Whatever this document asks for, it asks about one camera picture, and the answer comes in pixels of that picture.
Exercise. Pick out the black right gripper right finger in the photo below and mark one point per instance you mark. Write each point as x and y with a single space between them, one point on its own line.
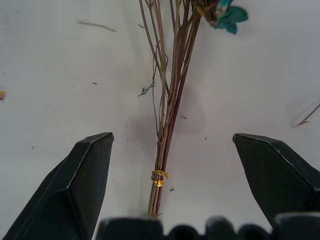
275 180

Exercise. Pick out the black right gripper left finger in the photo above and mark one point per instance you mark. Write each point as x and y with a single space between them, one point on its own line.
72 190

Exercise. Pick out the small teal flower fragment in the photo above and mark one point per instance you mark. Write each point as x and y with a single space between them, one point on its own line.
145 90

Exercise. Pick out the dried teal flower bouquet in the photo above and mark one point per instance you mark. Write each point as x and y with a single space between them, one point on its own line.
172 100

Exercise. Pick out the thin brown twig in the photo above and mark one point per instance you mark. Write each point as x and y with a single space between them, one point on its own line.
307 117

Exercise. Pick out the loose dry straw stem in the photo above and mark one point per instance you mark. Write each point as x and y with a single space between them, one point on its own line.
96 25

